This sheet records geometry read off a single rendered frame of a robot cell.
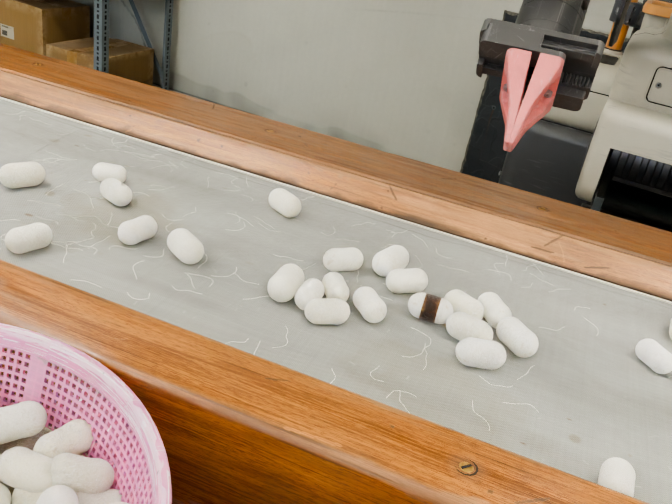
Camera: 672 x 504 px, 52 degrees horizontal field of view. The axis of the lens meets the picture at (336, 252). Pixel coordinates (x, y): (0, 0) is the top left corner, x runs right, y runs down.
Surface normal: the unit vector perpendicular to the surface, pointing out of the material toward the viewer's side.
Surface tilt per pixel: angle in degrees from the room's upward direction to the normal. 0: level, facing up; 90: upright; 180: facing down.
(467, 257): 0
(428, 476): 0
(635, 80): 98
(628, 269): 45
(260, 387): 0
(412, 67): 90
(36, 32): 90
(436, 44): 90
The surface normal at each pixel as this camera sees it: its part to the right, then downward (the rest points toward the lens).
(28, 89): -0.13, -0.35
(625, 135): -0.44, 0.47
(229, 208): 0.16, -0.88
